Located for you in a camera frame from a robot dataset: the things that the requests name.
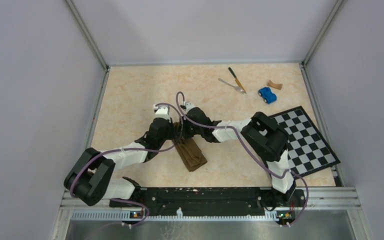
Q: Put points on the black-handled knife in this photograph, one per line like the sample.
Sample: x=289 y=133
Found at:
x=237 y=80

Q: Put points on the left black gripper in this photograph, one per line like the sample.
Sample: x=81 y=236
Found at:
x=170 y=126

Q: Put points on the blue toy car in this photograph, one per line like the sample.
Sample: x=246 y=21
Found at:
x=267 y=95

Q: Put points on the black white checkerboard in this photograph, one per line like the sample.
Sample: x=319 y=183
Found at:
x=308 y=151

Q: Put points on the brown cloth napkin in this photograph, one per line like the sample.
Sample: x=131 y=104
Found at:
x=189 y=152

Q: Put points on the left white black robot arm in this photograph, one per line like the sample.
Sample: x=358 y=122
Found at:
x=90 y=177

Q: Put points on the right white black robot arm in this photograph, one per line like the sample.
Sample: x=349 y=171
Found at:
x=260 y=135

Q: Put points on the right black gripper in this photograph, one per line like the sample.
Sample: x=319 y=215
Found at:
x=185 y=134

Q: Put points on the small brown wooden piece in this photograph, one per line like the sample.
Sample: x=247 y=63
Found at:
x=277 y=86

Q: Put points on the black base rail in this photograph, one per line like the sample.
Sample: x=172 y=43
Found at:
x=215 y=201

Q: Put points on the aluminium frame rail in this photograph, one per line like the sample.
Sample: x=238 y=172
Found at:
x=333 y=198

